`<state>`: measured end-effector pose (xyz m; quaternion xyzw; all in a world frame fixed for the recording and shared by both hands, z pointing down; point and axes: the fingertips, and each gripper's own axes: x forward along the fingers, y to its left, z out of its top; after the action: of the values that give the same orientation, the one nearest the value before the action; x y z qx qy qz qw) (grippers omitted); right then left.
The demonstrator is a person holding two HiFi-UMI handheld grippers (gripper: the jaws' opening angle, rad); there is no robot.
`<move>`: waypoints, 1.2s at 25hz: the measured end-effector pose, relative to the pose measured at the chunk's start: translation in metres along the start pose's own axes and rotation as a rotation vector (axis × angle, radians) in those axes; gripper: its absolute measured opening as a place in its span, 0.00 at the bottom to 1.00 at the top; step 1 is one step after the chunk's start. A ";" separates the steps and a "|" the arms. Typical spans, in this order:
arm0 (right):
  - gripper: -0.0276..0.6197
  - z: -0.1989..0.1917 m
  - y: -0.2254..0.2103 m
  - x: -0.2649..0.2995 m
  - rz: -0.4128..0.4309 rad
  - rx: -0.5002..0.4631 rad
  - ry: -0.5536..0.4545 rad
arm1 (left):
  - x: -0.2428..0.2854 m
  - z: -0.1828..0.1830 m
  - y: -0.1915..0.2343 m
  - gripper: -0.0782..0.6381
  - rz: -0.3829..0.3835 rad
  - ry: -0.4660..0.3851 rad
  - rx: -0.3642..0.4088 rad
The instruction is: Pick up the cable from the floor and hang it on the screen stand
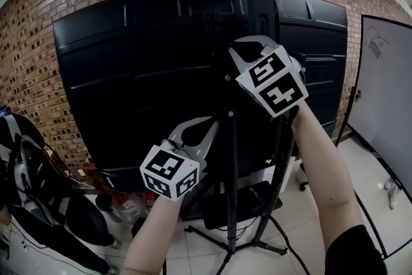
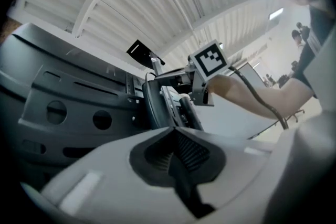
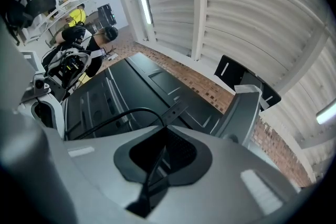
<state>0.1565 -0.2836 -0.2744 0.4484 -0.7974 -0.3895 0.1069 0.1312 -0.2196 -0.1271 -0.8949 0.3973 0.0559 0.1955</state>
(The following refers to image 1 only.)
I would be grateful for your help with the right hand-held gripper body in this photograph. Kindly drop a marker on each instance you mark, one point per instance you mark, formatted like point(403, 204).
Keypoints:
point(277, 83)

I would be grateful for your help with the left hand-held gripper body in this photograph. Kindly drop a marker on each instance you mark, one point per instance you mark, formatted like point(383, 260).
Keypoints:
point(167, 170)

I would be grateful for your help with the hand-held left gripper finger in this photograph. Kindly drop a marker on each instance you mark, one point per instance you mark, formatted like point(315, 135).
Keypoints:
point(177, 133)
point(209, 145)

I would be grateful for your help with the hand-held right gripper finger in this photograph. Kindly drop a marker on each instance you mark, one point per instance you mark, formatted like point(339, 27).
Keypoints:
point(267, 43)
point(239, 66)

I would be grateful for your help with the person's right forearm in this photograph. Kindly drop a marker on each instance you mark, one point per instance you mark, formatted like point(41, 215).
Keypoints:
point(325, 177)

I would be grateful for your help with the person's left forearm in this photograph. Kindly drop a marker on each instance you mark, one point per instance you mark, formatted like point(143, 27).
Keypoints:
point(151, 235)

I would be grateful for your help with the black glass cabinet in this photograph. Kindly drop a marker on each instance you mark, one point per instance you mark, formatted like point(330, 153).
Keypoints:
point(193, 203)

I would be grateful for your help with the white panel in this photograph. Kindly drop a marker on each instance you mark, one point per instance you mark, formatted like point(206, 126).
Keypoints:
point(260, 177)

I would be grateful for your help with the black stand shelf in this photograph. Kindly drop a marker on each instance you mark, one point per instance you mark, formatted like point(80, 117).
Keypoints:
point(248, 203)

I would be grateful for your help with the black television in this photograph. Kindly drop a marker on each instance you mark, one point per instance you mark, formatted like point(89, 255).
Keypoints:
point(128, 74)

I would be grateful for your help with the whiteboard on black stand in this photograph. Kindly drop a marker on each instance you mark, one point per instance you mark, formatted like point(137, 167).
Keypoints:
point(386, 90)

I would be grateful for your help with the person's black shirt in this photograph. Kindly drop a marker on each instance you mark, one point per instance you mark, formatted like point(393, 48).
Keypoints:
point(357, 254)

